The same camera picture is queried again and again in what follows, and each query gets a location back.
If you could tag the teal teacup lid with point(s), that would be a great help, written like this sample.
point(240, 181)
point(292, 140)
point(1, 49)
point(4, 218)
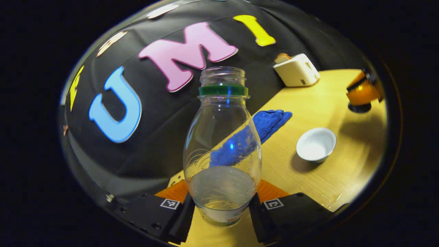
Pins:
point(359, 108)

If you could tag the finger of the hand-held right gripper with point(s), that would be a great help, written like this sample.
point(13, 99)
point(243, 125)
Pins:
point(363, 95)
point(356, 79)

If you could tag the white teacup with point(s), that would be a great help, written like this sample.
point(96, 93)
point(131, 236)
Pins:
point(315, 145)

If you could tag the copper clip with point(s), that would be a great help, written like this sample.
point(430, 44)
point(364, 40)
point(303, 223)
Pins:
point(65, 130)

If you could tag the toasted bread slice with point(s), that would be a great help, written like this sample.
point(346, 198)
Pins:
point(282, 57)

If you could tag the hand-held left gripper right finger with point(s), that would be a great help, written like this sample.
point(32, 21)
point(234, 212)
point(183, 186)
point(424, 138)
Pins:
point(258, 219)

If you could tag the blue towel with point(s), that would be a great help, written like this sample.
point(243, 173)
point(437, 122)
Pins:
point(271, 123)

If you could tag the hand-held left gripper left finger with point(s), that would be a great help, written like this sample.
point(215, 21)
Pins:
point(185, 216)

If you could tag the silver metal clip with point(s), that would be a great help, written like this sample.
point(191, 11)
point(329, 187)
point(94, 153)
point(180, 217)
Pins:
point(110, 198)

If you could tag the black backdrop cloth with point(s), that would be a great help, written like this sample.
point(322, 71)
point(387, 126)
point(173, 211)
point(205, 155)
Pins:
point(154, 144)

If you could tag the clear plastic water bottle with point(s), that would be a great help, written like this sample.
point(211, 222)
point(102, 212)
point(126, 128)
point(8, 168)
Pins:
point(222, 137)

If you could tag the white toaster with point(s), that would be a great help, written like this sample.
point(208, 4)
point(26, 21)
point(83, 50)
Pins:
point(296, 73)

